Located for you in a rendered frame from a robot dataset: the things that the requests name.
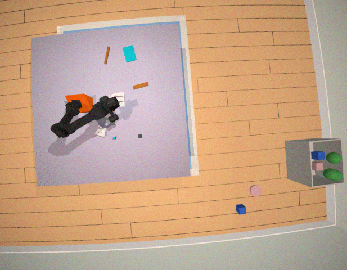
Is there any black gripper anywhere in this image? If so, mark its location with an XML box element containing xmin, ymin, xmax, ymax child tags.
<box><xmin>99</xmin><ymin>96</ymin><xmax>119</xmax><ymax>122</ymax></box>

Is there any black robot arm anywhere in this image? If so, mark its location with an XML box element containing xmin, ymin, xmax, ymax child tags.
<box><xmin>50</xmin><ymin>96</ymin><xmax>120</xmax><ymax>138</ymax></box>

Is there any teal flat square plate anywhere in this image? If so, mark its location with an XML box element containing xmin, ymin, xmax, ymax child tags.
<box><xmin>123</xmin><ymin>45</ymin><xmax>136</xmax><ymax>62</ymax></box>

